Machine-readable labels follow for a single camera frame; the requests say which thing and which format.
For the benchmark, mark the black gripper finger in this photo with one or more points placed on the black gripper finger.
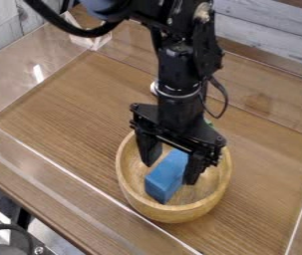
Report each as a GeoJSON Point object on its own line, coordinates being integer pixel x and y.
{"type": "Point", "coordinates": [198, 162]}
{"type": "Point", "coordinates": [150, 147]}

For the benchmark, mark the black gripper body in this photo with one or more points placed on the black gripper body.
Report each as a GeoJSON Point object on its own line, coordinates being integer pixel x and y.
{"type": "Point", "coordinates": [175, 120]}

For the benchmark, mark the blue rectangular block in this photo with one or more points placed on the blue rectangular block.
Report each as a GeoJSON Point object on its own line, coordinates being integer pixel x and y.
{"type": "Point", "coordinates": [163, 180]}

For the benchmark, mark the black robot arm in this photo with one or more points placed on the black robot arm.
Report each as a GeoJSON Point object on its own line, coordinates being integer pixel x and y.
{"type": "Point", "coordinates": [189, 57]}

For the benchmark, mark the brown wooden bowl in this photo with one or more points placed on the brown wooden bowl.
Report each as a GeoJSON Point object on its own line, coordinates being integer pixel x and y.
{"type": "Point", "coordinates": [191, 201]}

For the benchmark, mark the green white marker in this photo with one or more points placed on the green white marker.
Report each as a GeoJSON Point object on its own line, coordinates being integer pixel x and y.
{"type": "Point", "coordinates": [154, 93]}

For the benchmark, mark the clear acrylic tray wall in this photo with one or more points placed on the clear acrylic tray wall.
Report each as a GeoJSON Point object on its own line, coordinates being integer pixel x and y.
{"type": "Point", "coordinates": [100, 225]}

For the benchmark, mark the metal table bracket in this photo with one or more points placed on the metal table bracket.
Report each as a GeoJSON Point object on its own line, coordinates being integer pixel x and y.
{"type": "Point", "coordinates": [35, 247]}

